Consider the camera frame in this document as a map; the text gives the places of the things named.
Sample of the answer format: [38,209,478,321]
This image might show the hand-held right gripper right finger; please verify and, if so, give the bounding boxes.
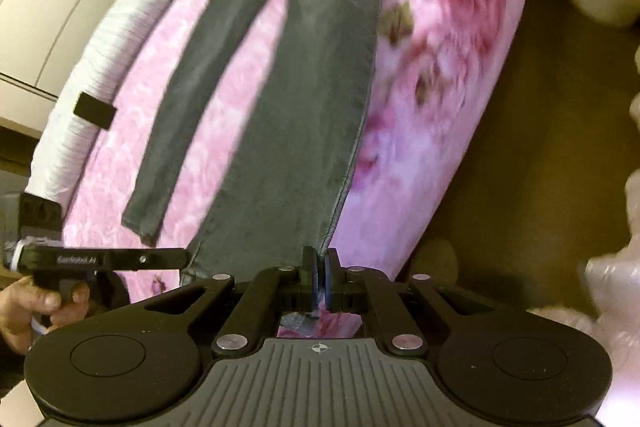
[322,247,506,355]

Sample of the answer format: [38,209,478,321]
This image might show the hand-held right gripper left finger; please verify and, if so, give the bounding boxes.
[145,246,321,355]

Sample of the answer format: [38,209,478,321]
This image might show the dark grey jeans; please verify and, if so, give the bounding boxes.
[121,0,390,333]

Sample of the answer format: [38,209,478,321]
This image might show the person's left hand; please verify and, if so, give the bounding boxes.
[0,274,101,355]

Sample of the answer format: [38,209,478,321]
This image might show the black smartphone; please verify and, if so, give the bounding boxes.
[74,92,117,130]

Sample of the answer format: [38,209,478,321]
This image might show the pink floral blanket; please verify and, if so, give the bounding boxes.
[60,0,546,340]

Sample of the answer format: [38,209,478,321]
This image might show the white striped quilt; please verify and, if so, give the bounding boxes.
[25,0,241,202]

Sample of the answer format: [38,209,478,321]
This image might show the cream wardrobe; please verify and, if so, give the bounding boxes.
[0,0,151,132]

